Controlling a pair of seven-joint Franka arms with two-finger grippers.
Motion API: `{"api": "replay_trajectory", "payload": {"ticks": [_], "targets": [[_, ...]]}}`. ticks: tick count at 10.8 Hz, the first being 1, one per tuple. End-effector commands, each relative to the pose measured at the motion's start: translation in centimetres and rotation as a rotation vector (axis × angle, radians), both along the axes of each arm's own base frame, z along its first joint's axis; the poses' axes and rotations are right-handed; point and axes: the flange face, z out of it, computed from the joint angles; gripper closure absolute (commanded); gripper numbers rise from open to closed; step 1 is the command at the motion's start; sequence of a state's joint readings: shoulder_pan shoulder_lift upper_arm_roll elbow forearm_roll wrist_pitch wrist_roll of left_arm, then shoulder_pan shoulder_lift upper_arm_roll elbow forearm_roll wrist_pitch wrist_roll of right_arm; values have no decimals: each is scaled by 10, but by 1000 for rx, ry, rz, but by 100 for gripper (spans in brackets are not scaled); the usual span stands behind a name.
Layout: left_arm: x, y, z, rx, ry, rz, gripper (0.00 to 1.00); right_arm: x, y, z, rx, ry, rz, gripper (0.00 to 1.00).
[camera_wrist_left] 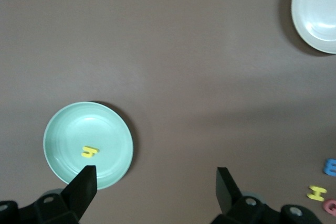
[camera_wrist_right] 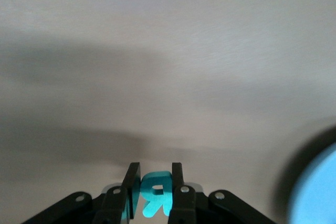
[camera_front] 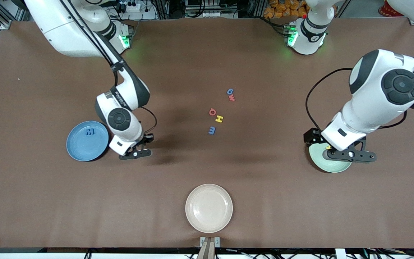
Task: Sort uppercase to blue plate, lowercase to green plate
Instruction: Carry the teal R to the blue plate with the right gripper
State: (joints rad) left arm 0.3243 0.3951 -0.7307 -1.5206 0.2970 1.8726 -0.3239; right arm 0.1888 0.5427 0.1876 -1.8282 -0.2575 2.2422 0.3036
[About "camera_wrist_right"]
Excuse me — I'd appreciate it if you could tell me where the teal uppercase letter R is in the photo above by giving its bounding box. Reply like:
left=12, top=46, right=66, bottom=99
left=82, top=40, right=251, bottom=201
left=121, top=170, right=174, bottom=219

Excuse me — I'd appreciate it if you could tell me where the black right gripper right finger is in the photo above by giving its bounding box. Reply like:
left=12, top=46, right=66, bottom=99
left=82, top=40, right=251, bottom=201
left=167, top=162, right=277, bottom=224

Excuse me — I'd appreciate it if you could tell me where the blue plate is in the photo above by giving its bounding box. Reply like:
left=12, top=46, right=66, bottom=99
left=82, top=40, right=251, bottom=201
left=287, top=142, right=336, bottom=224

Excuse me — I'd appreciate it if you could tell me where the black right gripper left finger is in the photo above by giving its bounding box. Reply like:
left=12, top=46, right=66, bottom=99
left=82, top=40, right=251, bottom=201
left=20, top=162, right=142, bottom=224

